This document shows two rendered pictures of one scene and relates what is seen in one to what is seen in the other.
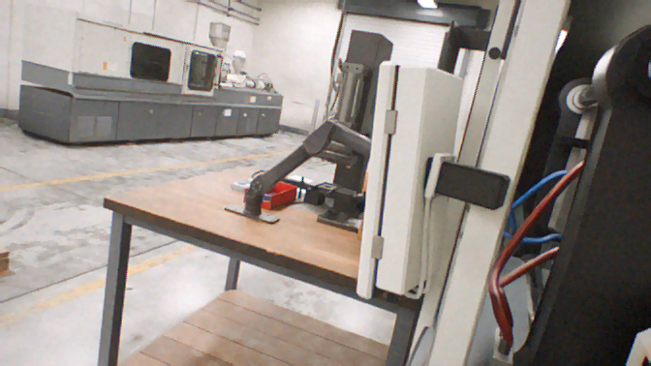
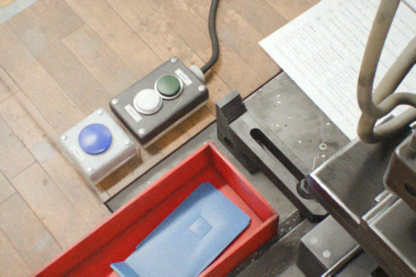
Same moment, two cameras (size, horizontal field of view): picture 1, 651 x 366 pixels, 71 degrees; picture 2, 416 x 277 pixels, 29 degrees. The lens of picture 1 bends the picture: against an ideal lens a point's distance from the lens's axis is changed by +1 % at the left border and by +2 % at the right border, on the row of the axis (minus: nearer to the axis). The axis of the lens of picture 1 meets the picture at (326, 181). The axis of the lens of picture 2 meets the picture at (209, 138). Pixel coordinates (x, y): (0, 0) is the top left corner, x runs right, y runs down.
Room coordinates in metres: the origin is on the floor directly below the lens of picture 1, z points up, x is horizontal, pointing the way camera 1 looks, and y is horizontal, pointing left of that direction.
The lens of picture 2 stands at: (1.62, -0.01, 1.77)
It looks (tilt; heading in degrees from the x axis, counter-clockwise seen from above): 63 degrees down; 36
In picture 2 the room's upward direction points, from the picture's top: 4 degrees counter-clockwise
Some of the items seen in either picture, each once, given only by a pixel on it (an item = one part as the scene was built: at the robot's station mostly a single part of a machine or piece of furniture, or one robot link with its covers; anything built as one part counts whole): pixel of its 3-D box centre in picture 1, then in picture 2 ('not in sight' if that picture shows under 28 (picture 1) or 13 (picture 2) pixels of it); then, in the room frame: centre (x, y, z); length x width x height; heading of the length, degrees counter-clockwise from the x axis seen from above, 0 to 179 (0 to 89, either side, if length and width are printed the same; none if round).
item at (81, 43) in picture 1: (139, 59); not in sight; (7.18, 3.22, 1.24); 2.95 x 0.98 x 0.90; 159
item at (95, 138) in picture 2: not in sight; (95, 140); (1.89, 0.36, 0.93); 0.04 x 0.04 x 0.02
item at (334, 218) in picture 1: (343, 220); not in sight; (1.70, -0.10, 0.91); 0.17 x 0.16 x 0.02; 73
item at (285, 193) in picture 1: (271, 194); (158, 253); (1.82, 0.21, 0.93); 0.25 x 0.12 x 0.06; 163
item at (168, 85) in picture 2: not in sight; (169, 88); (2.00, 0.32, 0.93); 0.03 x 0.03 x 0.02
